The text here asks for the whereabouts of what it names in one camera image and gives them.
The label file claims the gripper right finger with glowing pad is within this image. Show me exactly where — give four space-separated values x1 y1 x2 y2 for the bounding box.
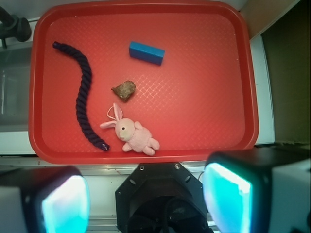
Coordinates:
202 147 311 233

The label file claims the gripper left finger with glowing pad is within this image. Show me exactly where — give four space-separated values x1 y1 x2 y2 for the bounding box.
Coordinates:
0 166 90 233

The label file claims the red plastic tray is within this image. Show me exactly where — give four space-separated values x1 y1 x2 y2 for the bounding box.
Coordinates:
28 0 259 164

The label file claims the dark blue twisted rope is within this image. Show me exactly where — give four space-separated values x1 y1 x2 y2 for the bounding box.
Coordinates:
52 41 110 152

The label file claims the brown rock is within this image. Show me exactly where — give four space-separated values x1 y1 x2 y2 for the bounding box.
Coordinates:
111 80 136 102

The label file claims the black clamp knob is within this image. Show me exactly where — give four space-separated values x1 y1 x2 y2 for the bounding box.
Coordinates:
0 7 32 49

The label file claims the pink plush bunny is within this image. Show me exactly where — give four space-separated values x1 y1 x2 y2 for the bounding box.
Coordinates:
100 103 160 156

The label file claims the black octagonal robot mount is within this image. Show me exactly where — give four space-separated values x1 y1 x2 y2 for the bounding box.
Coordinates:
115 163 213 233

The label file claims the blue rectangular block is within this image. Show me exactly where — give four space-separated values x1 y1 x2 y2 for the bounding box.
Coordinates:
129 41 165 66

